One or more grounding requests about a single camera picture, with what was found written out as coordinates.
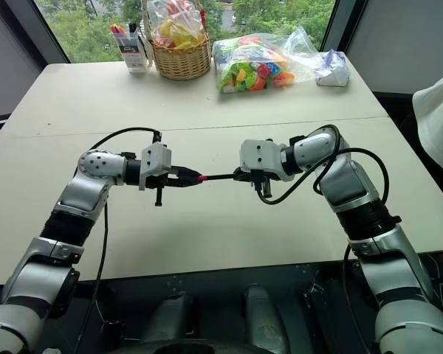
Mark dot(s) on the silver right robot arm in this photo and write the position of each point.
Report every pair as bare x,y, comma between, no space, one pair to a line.
341,180

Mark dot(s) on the clear bag of yellow toys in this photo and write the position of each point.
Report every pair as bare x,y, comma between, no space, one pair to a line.
175,27

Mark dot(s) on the white marker box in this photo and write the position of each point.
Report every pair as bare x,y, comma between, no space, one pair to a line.
134,53

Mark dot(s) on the woven wicker basket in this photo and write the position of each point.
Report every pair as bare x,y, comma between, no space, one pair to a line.
181,59

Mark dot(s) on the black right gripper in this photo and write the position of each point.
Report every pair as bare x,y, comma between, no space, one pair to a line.
261,181

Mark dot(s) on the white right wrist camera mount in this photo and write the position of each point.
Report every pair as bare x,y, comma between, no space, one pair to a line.
258,153

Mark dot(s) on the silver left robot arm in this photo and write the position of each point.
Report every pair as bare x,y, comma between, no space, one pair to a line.
92,166

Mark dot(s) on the dark rounded shape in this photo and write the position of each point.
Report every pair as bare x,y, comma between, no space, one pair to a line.
262,317

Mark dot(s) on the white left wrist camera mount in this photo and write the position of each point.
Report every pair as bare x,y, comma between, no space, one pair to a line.
156,156

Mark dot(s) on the black marker with pink end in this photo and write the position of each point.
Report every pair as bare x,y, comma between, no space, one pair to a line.
219,177

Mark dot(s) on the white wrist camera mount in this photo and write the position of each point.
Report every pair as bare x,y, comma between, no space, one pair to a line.
258,153
156,156

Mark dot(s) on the clear bag of colourful blocks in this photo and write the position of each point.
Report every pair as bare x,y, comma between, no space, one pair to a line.
249,68

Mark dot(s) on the white cloth at right edge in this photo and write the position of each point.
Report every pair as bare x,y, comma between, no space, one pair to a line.
437,118

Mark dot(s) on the crumpled white purple bag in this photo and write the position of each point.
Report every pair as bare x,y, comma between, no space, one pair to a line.
332,70

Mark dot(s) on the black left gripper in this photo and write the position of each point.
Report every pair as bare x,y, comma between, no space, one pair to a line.
158,181

